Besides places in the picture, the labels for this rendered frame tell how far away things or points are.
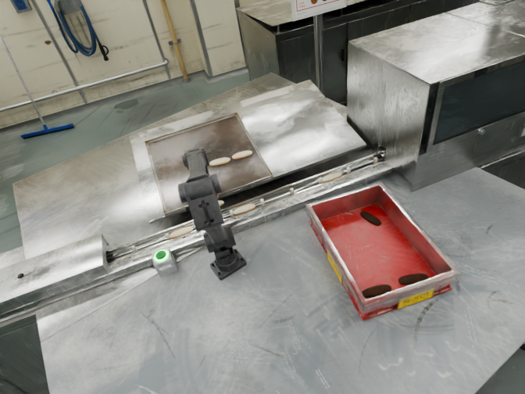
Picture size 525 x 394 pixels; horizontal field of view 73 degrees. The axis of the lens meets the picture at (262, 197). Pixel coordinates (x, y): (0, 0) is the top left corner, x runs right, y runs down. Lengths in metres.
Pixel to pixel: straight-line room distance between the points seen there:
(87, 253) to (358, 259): 1.03
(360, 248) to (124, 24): 4.13
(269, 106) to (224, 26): 2.90
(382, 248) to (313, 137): 0.68
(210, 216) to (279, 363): 0.50
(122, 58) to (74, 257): 3.73
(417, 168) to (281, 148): 0.62
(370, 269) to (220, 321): 0.55
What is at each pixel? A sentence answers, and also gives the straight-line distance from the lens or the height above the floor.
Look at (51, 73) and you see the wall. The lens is 5.12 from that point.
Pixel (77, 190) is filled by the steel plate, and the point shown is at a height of 0.82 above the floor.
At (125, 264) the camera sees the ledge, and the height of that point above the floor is 0.86.
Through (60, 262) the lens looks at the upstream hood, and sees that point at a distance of 1.59.
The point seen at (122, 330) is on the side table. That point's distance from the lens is 1.39.
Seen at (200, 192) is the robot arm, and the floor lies 1.32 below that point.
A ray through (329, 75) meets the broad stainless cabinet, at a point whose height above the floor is 0.48.
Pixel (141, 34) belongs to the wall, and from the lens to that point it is 4.96.
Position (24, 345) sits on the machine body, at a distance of 1.82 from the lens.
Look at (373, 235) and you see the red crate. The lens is 1.43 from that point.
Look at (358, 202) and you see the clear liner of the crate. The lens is 1.50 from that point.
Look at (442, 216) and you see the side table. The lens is 1.55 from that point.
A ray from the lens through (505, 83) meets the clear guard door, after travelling 1.64.
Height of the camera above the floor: 1.90
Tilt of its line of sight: 42 degrees down
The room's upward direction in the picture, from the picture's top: 11 degrees counter-clockwise
